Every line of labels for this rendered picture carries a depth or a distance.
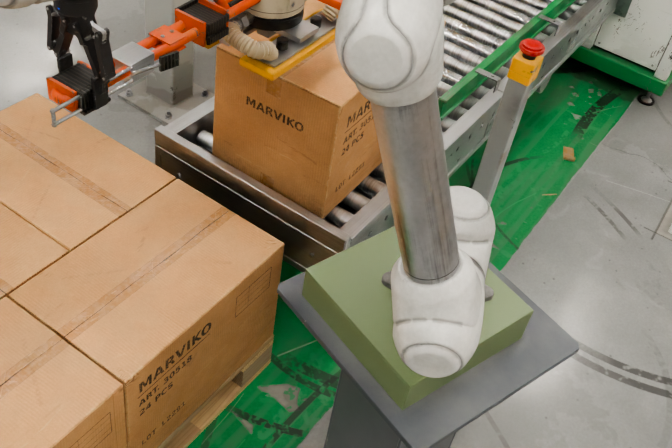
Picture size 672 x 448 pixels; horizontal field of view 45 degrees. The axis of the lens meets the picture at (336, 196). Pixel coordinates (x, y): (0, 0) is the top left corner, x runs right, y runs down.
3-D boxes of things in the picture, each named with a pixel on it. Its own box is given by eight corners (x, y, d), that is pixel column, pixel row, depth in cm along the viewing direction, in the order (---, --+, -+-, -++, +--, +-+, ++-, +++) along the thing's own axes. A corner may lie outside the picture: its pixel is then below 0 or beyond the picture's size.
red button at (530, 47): (522, 46, 228) (526, 34, 226) (545, 56, 226) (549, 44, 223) (512, 56, 224) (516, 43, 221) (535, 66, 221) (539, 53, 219)
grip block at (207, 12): (197, 18, 184) (197, -6, 180) (231, 34, 180) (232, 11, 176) (171, 31, 178) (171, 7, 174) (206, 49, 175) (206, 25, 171)
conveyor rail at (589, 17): (604, 7, 387) (619, -29, 375) (614, 12, 385) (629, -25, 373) (327, 277, 234) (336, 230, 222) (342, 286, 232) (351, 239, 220)
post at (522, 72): (444, 284, 294) (522, 47, 228) (460, 293, 292) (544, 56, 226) (435, 294, 290) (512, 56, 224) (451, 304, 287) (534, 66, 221)
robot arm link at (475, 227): (482, 253, 178) (507, 179, 163) (475, 316, 165) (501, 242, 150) (410, 236, 179) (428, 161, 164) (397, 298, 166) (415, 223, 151)
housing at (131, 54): (131, 58, 168) (131, 39, 165) (156, 71, 166) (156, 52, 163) (107, 72, 164) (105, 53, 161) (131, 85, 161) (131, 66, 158)
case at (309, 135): (320, 78, 284) (335, -27, 258) (419, 126, 271) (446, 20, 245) (211, 160, 244) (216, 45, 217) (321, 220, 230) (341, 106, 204)
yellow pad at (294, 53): (320, 13, 212) (322, -4, 209) (352, 28, 209) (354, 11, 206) (238, 65, 190) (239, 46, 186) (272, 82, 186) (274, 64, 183)
